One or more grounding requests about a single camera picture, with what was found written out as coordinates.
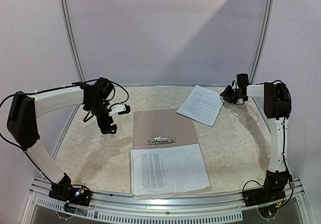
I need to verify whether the translucent brown folder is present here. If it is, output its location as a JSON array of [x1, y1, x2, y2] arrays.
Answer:
[[130, 109, 211, 200]]

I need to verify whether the metal folder clip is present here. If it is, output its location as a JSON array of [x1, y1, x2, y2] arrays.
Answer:
[[147, 135, 177, 145]]

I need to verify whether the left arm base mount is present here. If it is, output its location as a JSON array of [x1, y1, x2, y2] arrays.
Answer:
[[49, 184, 93, 207]]

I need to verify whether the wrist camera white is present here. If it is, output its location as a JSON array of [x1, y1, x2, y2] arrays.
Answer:
[[108, 103, 131, 116], [231, 80, 238, 90]]

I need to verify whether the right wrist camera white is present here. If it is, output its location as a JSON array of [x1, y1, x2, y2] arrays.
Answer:
[[231, 80, 238, 90]]

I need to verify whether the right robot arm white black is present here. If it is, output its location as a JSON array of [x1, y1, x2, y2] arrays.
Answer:
[[220, 73, 292, 202]]

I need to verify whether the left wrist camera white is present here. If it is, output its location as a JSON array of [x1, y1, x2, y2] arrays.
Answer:
[[108, 103, 131, 116]]

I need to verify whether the printed paper sheet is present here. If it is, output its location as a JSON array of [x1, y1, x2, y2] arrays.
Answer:
[[131, 144, 210, 196]]

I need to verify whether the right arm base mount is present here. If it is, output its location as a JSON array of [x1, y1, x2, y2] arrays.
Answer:
[[241, 180, 295, 209]]

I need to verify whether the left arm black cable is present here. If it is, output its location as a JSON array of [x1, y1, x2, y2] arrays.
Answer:
[[0, 77, 130, 179]]

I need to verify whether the stack of printed papers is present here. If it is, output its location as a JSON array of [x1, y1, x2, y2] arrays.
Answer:
[[176, 85, 223, 127]]

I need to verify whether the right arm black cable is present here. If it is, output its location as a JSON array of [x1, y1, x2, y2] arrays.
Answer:
[[242, 79, 294, 209]]

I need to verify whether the aluminium front rail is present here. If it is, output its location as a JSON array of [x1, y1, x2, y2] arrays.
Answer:
[[28, 175, 307, 215]]

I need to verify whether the left aluminium frame post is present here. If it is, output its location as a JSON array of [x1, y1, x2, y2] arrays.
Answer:
[[52, 0, 85, 159]]

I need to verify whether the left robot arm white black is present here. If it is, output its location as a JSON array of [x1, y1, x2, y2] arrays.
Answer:
[[7, 77, 117, 201]]

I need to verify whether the right aluminium frame post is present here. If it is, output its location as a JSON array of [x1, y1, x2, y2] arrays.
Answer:
[[249, 0, 273, 83]]

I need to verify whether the aluminium frame post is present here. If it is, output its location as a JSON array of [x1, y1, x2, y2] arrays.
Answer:
[[249, 0, 273, 83], [52, 0, 85, 159]]

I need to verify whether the perforated metal strip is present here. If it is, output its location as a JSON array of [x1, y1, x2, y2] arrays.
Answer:
[[30, 197, 243, 223]]

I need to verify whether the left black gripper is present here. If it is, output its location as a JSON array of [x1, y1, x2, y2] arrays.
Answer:
[[86, 99, 117, 134]]

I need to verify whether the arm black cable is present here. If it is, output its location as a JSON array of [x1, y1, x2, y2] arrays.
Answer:
[[242, 79, 294, 209], [0, 77, 130, 179]]

